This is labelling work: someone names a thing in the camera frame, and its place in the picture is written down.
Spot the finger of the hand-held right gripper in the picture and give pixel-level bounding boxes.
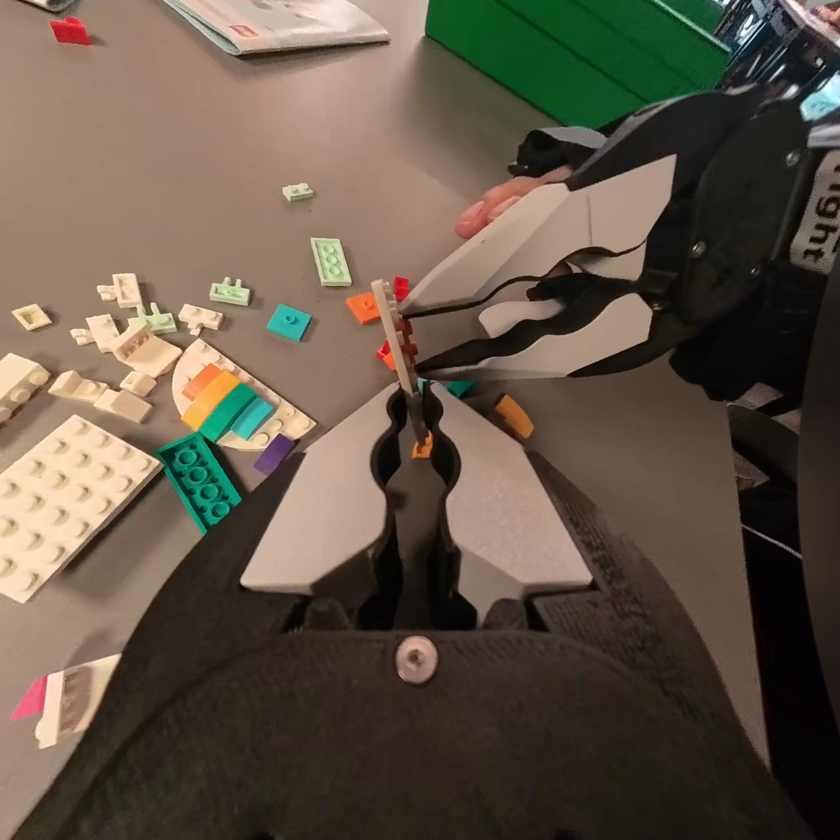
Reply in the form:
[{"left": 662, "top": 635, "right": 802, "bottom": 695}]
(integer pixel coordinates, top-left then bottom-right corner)
[
  {"left": 415, "top": 292, "right": 656, "bottom": 382},
  {"left": 397, "top": 153, "right": 679, "bottom": 316}
]

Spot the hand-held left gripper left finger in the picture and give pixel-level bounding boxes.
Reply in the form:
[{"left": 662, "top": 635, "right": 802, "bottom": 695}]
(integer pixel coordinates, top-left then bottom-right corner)
[{"left": 239, "top": 384, "right": 408, "bottom": 611}]

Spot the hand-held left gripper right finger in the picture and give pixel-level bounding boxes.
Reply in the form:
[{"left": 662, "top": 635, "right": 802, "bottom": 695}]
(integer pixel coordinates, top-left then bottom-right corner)
[{"left": 423, "top": 382, "right": 595, "bottom": 626}]

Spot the long teal lego plate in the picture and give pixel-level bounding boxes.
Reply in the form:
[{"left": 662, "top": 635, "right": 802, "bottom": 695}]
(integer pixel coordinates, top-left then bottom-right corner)
[{"left": 154, "top": 432, "right": 242, "bottom": 534}]

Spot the rainbow lego plate assembly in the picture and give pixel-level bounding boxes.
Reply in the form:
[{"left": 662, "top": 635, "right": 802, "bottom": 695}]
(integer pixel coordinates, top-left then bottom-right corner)
[
  {"left": 172, "top": 338, "right": 318, "bottom": 454},
  {"left": 371, "top": 277, "right": 431, "bottom": 442}
]

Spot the teal square lego plate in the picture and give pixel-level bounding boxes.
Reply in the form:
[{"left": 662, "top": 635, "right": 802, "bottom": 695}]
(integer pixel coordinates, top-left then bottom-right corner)
[{"left": 266, "top": 303, "right": 312, "bottom": 343}]

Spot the large white lego brick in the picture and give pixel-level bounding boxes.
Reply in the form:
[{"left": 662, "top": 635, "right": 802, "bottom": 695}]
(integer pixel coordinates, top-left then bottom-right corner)
[{"left": 0, "top": 415, "right": 164, "bottom": 603}]

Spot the small purple lego piece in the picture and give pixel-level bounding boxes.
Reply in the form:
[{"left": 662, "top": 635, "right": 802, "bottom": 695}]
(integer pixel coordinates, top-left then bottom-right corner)
[{"left": 254, "top": 433, "right": 299, "bottom": 476}]

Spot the orange arc lego piece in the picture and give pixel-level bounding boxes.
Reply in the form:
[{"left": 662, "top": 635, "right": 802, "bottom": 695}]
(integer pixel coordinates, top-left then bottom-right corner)
[{"left": 494, "top": 394, "right": 534, "bottom": 439}]

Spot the large mint lego plate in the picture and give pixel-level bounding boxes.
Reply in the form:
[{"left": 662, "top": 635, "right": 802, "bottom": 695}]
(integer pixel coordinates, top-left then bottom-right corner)
[{"left": 310, "top": 238, "right": 353, "bottom": 287}]

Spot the white lego slope piece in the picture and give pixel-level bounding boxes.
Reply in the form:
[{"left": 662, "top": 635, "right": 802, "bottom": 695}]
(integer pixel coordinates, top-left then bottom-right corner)
[{"left": 112, "top": 325, "right": 183, "bottom": 378}]

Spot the white and pink lego piece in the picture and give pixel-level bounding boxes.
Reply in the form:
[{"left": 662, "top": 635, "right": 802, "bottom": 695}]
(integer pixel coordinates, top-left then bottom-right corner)
[{"left": 10, "top": 653, "right": 122, "bottom": 749}]

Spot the long white lego brick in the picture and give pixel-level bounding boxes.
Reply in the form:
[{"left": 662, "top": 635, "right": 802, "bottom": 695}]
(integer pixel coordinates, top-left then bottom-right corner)
[{"left": 0, "top": 353, "right": 52, "bottom": 424}]

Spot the person's right hand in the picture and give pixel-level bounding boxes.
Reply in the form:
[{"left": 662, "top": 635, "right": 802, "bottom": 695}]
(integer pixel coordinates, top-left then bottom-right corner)
[{"left": 454, "top": 166, "right": 575, "bottom": 240}]

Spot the green plastic bin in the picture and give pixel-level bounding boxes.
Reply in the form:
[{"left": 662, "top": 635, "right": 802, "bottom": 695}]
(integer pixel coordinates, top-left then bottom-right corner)
[{"left": 425, "top": 0, "right": 732, "bottom": 129}]

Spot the pile of small white pieces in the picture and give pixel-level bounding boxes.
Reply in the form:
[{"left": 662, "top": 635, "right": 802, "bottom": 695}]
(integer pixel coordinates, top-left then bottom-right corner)
[{"left": 11, "top": 272, "right": 225, "bottom": 424}]

